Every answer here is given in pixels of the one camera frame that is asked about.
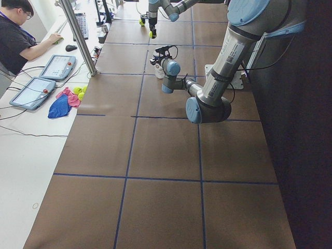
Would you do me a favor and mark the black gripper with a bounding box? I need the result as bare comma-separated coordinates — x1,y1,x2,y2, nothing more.
149,57,166,67
149,17,157,38

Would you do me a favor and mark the clear tennis ball can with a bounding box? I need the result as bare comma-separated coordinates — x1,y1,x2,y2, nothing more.
153,52,164,79

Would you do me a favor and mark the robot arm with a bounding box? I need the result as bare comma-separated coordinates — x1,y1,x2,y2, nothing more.
141,0,230,39
150,1,308,123

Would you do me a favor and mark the tennis ball far table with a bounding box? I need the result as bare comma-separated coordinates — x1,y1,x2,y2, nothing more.
139,19,145,26

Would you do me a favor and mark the tennis ball on desk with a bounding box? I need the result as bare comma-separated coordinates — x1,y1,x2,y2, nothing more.
73,87,82,95

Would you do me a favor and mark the small metal cup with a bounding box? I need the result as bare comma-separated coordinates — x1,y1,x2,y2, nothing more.
101,25,108,33

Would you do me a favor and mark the black keyboard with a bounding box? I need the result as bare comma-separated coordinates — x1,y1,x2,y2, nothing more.
75,13,89,40

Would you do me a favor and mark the black computer mouse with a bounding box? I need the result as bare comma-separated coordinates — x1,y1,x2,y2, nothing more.
65,45,77,52

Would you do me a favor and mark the pink cloth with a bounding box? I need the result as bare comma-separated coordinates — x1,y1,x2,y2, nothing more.
56,87,81,107

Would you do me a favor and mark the teach pendant far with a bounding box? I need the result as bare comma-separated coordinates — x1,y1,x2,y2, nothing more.
39,54,76,80

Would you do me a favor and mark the teach pendant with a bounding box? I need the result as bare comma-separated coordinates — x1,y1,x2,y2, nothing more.
9,77,56,110
39,54,76,80

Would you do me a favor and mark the blue cloth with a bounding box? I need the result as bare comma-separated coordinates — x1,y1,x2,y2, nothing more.
48,94,72,119

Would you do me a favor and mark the teach pendant near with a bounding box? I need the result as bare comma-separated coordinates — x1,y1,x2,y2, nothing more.
9,77,56,110

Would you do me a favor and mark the seated person black shirt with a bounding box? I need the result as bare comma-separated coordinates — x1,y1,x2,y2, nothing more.
1,1,63,75

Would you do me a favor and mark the aluminium frame post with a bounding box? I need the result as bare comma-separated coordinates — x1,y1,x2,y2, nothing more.
59,0,98,77

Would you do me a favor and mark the white camera mast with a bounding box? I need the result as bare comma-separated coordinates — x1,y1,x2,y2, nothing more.
204,64,245,90

